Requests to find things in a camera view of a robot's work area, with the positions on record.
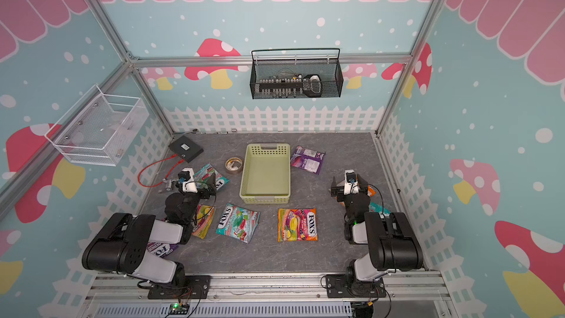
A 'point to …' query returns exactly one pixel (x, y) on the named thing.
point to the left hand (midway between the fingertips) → (205, 175)
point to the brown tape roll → (233, 165)
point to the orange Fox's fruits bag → (297, 224)
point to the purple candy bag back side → (307, 160)
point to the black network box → (186, 148)
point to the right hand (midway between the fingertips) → (347, 175)
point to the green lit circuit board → (176, 309)
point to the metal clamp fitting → (168, 182)
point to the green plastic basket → (265, 174)
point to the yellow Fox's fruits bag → (201, 219)
